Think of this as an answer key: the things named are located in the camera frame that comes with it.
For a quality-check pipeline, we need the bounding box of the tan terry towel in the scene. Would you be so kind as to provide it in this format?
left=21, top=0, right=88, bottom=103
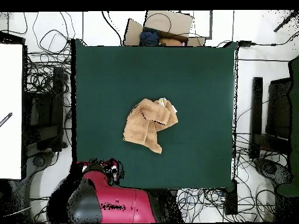
left=123, top=97, right=179, bottom=155

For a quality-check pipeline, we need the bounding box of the dark green table cloth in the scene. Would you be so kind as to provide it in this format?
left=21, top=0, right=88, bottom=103
left=71, top=38, right=239, bottom=191

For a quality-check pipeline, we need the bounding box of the orange garment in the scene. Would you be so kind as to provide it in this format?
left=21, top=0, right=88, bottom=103
left=159, top=37, right=184, bottom=47

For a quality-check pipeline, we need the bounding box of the dark blue garment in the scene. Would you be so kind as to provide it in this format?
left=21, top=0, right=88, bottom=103
left=139, top=27, right=161, bottom=47

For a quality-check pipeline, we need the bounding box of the brown cardboard box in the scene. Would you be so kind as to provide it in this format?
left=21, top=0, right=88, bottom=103
left=123, top=10, right=207, bottom=47

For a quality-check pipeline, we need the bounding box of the black equipment box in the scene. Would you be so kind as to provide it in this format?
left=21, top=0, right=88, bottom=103
left=24, top=92, right=55, bottom=152
left=265, top=77, right=293, bottom=141

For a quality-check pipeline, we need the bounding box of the black power strip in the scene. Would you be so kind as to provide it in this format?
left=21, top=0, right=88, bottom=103
left=224, top=179, right=238, bottom=215

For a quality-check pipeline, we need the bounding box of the black marker strip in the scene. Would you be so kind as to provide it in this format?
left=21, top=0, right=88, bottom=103
left=0, top=112, right=13, bottom=128

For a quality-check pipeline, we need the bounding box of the white panel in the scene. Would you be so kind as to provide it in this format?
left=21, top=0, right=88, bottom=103
left=0, top=43, right=23, bottom=180

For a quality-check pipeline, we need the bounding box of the dark green fabric chair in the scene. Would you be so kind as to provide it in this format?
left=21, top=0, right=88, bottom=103
left=276, top=55, right=299, bottom=197

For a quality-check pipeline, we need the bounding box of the black rod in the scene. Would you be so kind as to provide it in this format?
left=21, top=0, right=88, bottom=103
left=273, top=10, right=299, bottom=33

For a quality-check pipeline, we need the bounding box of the black curved cable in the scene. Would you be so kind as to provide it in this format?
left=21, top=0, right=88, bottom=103
left=100, top=10, right=124, bottom=46

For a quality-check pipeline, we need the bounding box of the black cable tangle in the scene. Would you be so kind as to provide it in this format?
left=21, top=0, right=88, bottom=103
left=177, top=187, right=276, bottom=222
left=23, top=11, right=77, bottom=148

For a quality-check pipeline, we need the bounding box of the black cable bundle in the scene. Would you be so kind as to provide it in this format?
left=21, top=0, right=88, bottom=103
left=233, top=132, right=290, bottom=164

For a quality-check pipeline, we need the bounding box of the black looped cable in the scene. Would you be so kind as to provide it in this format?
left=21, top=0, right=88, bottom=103
left=142, top=12, right=172, bottom=32

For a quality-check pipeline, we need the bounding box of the thin dark frame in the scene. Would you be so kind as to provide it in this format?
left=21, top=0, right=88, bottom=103
left=179, top=10, right=213, bottom=40

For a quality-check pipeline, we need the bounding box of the black adapter cable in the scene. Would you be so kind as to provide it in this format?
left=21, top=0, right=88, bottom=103
left=251, top=31, right=299, bottom=47

